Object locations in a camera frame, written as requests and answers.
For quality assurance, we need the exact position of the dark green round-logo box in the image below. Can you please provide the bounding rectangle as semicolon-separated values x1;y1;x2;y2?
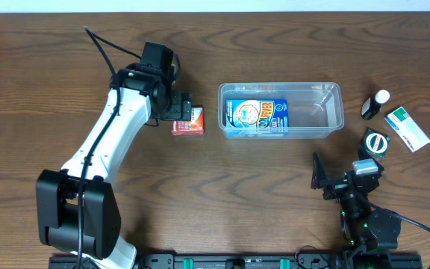
361;128;390;160

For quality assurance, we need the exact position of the blue Cool Fever box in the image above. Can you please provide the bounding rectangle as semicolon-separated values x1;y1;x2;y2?
225;99;289;129

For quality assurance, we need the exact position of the white green Panadol box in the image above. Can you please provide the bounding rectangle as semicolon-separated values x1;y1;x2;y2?
384;106;430;152

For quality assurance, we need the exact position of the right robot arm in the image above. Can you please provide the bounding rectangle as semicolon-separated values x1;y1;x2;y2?
311;152;401;268

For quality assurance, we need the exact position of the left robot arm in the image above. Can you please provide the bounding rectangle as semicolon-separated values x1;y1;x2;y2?
36;42;192;268

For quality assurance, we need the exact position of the clear plastic container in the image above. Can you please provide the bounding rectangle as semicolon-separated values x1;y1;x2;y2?
218;82;344;139

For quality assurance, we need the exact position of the red small box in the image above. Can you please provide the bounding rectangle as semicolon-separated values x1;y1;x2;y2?
172;107;205;136

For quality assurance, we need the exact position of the dark bottle white cap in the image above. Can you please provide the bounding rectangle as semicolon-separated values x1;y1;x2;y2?
361;90;390;120

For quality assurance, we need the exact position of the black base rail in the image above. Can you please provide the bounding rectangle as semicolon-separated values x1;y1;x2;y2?
49;253;423;269

